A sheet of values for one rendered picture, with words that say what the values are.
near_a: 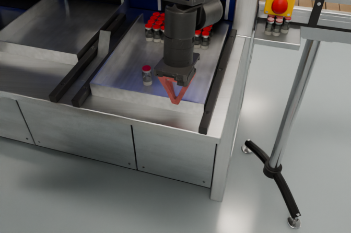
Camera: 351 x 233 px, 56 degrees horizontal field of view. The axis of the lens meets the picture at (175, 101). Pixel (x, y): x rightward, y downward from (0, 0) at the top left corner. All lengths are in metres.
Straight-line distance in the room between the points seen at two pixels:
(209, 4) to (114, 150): 1.04
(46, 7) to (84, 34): 0.23
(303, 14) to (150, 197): 1.04
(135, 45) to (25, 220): 1.04
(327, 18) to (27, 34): 0.87
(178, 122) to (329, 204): 1.17
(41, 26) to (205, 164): 0.82
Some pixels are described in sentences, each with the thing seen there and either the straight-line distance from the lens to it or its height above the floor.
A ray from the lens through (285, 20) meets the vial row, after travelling 1.01.
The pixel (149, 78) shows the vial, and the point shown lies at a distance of 0.77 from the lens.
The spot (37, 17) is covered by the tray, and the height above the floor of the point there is 0.88.
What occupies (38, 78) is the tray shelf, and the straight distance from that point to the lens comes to 0.87.
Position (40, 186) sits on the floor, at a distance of 1.77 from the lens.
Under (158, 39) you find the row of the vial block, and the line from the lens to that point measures 0.93.
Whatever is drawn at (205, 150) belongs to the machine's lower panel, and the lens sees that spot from 1.34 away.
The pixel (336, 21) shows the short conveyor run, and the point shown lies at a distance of 1.08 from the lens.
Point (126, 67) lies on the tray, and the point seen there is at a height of 0.88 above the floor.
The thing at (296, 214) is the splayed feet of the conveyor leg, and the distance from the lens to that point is 1.57.
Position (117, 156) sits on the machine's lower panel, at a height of 0.16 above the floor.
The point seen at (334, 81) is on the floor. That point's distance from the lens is 2.44.
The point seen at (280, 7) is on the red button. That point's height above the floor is 1.00.
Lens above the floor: 1.38
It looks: 42 degrees down
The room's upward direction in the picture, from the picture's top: straight up
